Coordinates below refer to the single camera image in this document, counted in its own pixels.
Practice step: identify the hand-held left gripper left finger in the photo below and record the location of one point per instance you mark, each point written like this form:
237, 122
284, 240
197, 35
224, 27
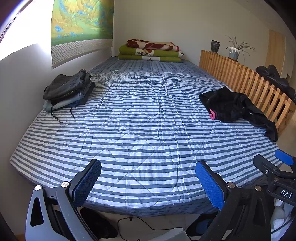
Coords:
87, 183

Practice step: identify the wooden slatted rail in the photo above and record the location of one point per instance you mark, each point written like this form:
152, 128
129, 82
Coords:
254, 76

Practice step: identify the dark ceramic vase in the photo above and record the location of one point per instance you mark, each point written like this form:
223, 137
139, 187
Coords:
215, 46

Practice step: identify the black bag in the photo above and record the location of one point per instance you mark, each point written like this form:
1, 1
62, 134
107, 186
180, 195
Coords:
272, 74

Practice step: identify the dark grey folded garment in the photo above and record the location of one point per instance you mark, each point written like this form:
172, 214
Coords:
62, 83

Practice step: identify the wooden door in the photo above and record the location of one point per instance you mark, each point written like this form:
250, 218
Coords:
276, 46

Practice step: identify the bright window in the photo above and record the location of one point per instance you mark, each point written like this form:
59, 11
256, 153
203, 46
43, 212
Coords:
23, 34

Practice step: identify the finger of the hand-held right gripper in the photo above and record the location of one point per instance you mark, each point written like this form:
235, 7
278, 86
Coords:
284, 157
263, 163

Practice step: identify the red beige folded blanket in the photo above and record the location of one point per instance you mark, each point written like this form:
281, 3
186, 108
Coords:
157, 45

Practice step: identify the landscape wall poster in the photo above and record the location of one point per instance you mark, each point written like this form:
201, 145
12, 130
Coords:
81, 23

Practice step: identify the dark blue slipper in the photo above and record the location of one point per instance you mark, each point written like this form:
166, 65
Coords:
203, 226

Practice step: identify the potted plant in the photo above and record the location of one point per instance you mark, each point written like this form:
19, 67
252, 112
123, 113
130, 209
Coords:
234, 53

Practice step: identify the light blue folded jeans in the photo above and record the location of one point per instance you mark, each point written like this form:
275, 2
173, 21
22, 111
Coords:
60, 105

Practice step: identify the blue white striped bed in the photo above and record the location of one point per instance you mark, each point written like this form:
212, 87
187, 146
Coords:
138, 127

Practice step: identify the black shoe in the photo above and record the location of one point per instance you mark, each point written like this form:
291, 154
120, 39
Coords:
97, 220

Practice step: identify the green folded blanket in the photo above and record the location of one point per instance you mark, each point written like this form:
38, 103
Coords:
129, 49
129, 58

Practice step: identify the black garment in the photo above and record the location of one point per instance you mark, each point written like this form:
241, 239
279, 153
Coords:
229, 104

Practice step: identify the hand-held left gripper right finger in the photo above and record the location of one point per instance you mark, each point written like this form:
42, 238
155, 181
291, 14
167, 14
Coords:
210, 185

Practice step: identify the person's right hand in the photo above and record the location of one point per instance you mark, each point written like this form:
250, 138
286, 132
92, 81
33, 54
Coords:
281, 213

